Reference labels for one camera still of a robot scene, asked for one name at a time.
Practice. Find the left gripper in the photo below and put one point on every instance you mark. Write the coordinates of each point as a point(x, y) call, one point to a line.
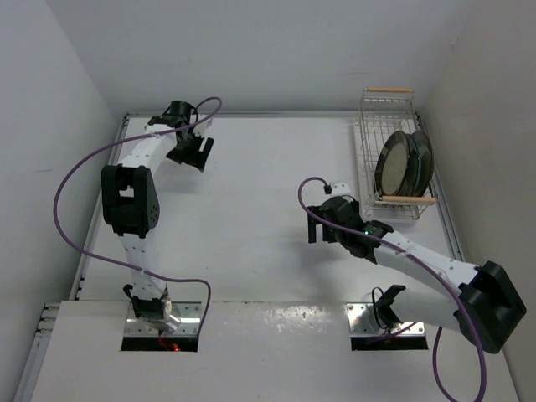
point(196, 158)

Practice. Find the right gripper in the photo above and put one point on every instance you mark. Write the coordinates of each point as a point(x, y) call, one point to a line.
point(314, 218)

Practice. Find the black rimmed patterned plate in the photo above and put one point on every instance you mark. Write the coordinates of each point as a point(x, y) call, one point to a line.
point(392, 165)

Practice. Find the blue floral plate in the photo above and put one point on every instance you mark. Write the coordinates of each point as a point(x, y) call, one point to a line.
point(414, 166)

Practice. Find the grey rimmed cream plate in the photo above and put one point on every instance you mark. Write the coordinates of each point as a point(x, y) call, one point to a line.
point(426, 160)

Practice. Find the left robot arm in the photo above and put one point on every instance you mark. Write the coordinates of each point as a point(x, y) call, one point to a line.
point(131, 207)

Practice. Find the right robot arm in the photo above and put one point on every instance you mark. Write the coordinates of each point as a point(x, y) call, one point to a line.
point(478, 301)

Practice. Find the white drip tray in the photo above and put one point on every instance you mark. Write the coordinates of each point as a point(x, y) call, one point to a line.
point(370, 135)

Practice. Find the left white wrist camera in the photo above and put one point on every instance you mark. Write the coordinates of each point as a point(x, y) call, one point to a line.
point(203, 124)

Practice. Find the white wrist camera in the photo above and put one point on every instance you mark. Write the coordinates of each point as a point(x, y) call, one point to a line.
point(337, 189)
point(203, 124)

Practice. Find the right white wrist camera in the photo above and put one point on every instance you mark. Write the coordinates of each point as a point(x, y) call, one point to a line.
point(337, 189)

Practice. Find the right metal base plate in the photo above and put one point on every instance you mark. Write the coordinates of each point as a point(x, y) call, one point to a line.
point(362, 323)

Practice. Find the metal base plate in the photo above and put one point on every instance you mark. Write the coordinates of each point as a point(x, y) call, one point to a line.
point(183, 322)
point(362, 323)

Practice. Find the white wire dish rack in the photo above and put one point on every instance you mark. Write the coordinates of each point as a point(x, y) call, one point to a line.
point(394, 102)

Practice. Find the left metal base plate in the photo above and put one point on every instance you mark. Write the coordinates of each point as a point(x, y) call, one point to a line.
point(183, 322)

